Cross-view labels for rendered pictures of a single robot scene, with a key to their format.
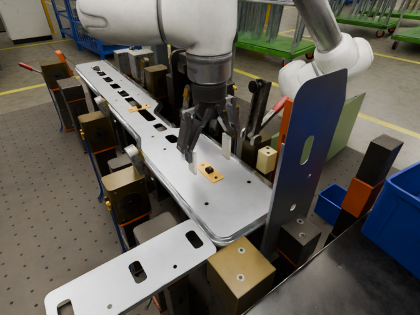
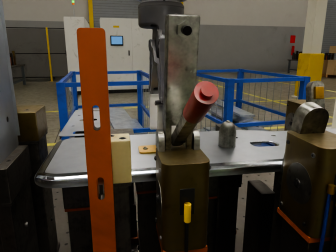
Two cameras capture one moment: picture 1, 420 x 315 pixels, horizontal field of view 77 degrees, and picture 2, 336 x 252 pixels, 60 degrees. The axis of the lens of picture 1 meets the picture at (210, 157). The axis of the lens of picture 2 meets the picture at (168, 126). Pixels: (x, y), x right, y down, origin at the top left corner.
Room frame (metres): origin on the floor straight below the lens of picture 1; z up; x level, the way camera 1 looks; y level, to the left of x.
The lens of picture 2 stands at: (0.76, -0.45, 1.18)
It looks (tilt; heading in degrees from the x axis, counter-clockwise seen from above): 15 degrees down; 115
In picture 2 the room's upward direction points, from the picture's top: straight up
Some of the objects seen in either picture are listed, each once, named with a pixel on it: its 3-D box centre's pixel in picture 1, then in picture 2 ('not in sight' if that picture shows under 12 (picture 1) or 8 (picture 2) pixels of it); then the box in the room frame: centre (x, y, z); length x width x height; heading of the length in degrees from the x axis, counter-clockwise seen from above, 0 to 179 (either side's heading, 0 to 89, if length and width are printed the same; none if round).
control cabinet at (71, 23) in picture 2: not in sight; (79, 48); (-5.49, 6.60, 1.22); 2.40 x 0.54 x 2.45; 127
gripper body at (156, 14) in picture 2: (209, 99); (161, 32); (0.53, 0.00, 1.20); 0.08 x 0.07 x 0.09; 125
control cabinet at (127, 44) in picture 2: not in sight; (144, 48); (-3.52, 7.05, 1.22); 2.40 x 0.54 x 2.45; 40
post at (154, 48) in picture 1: (162, 75); not in sight; (1.51, 0.28, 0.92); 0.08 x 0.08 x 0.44; 35
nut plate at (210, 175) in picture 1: (209, 170); (161, 146); (0.53, 0.00, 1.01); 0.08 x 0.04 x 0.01; 35
